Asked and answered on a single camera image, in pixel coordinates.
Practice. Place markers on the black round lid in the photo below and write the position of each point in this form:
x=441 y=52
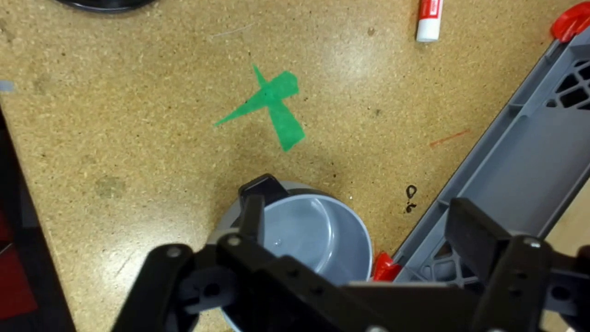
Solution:
x=108 y=4

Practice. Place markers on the red corner bracket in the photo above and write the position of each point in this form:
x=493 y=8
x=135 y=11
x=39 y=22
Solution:
x=386 y=268
x=570 y=21

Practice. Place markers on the grey plastic crate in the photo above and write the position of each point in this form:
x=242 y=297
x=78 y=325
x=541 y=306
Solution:
x=522 y=166

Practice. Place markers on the red and white marker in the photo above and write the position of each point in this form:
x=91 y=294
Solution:
x=428 y=21

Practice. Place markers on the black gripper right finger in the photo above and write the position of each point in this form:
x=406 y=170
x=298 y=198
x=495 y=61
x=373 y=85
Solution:
x=480 y=236

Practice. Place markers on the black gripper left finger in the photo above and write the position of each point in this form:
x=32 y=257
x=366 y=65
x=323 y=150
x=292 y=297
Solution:
x=251 y=212

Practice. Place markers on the grey bowl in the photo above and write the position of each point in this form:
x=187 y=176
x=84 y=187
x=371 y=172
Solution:
x=320 y=236

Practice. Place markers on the green tape cross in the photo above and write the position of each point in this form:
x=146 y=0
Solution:
x=274 y=107

